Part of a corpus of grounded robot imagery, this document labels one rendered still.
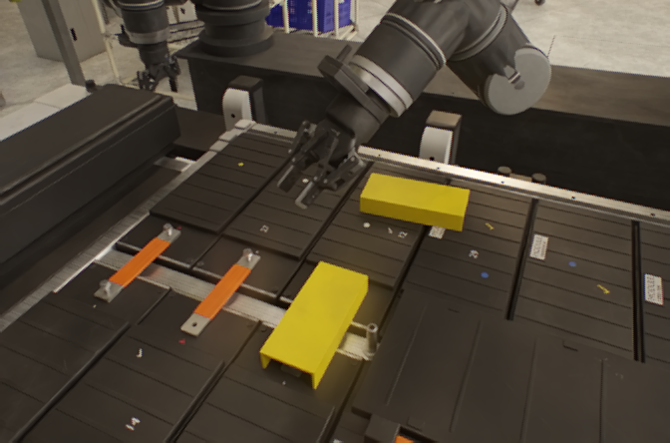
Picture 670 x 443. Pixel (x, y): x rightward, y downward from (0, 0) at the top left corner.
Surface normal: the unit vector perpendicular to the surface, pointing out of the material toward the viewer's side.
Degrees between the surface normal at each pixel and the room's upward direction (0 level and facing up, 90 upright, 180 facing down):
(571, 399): 0
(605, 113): 0
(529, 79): 90
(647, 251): 0
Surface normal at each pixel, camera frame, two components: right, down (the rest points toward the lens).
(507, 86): 0.20, 0.57
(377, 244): -0.02, -0.80
